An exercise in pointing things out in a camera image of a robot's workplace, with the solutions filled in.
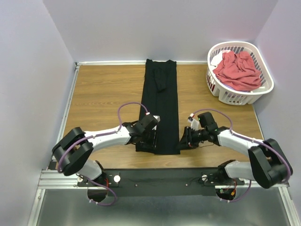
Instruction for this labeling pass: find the black t-shirt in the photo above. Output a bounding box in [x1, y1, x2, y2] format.
[135, 59, 180, 155]

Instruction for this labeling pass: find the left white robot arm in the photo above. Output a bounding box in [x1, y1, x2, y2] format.
[52, 113, 160, 185]

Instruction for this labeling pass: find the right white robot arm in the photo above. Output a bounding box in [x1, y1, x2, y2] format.
[177, 112, 293, 189]

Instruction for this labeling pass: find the white laundry basket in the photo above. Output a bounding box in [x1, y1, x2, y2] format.
[206, 41, 274, 105]

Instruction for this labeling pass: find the silver bolt knob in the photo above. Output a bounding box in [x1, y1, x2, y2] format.
[201, 175, 208, 183]
[113, 175, 121, 183]

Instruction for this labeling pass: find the left silver bolt knob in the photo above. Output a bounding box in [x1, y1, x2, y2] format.
[113, 175, 121, 183]

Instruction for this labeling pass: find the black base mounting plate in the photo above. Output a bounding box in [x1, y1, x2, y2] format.
[77, 167, 245, 197]

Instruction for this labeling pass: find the red t-shirt in basket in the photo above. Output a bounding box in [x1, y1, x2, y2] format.
[213, 51, 261, 92]

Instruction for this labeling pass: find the white cloth in basket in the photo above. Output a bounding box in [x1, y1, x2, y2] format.
[210, 50, 231, 68]

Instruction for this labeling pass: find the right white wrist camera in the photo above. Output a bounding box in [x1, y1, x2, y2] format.
[188, 113, 199, 130]

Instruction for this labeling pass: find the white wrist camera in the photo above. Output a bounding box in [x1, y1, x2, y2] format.
[188, 113, 199, 130]
[145, 112, 160, 130]

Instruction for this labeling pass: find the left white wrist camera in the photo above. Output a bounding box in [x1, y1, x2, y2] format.
[145, 112, 160, 130]

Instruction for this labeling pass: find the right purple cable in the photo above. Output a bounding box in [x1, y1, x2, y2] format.
[188, 108, 292, 203]

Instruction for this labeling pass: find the purple cable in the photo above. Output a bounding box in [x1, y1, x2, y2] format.
[188, 108, 292, 203]
[57, 102, 118, 206]

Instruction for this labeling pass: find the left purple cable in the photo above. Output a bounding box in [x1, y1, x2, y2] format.
[57, 102, 118, 206]

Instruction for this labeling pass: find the aluminium frame rail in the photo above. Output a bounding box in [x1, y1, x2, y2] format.
[38, 169, 289, 189]

